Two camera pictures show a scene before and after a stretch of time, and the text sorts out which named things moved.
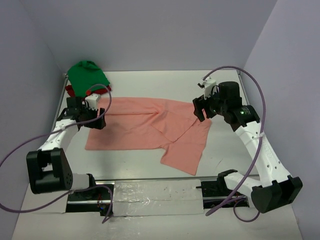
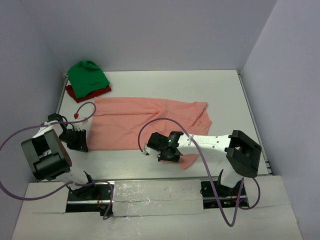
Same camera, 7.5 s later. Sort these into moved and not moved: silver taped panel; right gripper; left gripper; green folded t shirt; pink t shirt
Moved: left gripper; right gripper
Not moved: green folded t shirt; silver taped panel; pink t shirt
